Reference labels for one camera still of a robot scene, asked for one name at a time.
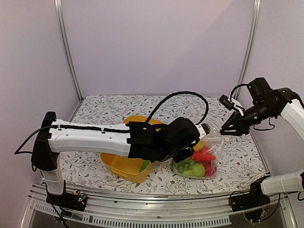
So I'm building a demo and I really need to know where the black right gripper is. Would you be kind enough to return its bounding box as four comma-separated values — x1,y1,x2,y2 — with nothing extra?
220,101,276,136

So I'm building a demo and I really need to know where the yellow toy lemon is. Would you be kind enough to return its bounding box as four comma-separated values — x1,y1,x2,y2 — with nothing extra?
193,141,204,152

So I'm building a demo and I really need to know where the orange toy carrot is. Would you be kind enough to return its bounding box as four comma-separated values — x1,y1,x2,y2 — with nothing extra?
190,152,216,162

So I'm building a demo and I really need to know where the green toy cabbage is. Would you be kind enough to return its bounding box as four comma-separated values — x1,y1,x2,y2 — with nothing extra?
182,163,205,177

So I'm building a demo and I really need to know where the clear zip top bag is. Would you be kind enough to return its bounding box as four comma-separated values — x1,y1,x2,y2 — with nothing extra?
171,125,226,180

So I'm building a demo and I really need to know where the red toy tomato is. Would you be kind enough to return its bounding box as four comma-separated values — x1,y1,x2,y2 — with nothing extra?
203,162,217,177

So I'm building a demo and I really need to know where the green toy broccoli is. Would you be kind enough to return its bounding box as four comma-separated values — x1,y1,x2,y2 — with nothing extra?
176,158,195,173

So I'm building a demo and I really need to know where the red toy apple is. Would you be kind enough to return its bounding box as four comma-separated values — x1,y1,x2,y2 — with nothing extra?
200,146,213,155

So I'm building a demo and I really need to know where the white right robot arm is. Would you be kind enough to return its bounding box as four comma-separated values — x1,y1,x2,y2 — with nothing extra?
219,77,304,207

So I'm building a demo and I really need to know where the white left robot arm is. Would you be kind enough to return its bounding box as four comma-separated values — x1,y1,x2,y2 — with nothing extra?
30,112,209,206

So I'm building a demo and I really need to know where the green toy cucumber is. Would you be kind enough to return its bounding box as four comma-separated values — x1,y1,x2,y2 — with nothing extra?
140,160,151,172

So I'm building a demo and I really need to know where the floral tablecloth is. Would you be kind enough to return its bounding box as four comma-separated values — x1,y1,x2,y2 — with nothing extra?
60,95,268,195

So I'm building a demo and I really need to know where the yellow plastic basket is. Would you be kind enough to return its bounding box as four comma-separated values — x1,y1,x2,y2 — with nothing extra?
100,115,164,183

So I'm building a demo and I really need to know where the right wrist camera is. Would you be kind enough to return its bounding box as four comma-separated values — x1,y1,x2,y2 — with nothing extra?
219,95,245,116

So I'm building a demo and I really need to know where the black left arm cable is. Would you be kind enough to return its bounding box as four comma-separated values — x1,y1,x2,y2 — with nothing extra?
144,92,209,125

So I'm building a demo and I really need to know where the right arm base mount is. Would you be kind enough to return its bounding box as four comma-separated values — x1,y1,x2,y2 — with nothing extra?
228,177,270,223

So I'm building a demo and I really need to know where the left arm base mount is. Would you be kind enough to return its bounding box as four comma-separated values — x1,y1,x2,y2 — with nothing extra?
46,181,87,212

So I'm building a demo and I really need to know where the right aluminium frame post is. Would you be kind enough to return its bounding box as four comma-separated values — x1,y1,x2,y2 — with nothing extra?
238,0,261,84

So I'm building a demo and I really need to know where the aluminium frame post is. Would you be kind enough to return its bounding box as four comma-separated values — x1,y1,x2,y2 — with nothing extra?
54,0,83,102
238,0,261,84

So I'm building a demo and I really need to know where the left aluminium frame post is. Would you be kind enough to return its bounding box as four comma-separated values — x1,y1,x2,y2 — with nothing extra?
54,0,83,102

